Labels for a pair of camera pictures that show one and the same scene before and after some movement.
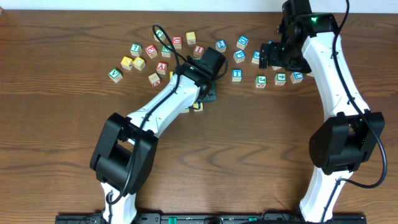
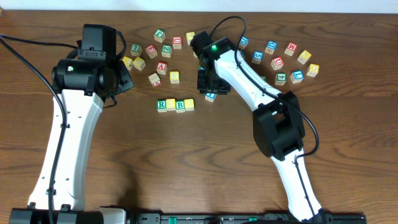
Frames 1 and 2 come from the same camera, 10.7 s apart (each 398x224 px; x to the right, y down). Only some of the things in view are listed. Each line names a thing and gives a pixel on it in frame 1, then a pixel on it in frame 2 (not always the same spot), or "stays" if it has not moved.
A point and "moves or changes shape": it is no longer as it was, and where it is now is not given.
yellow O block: (196, 106) moves or changes shape
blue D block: (242, 42) stays
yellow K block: (127, 63) stays
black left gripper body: (210, 94) → (125, 79)
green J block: (160, 34) stays
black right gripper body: (292, 59) → (211, 83)
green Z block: (166, 52) stays
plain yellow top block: (191, 37) stays
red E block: (152, 51) stays
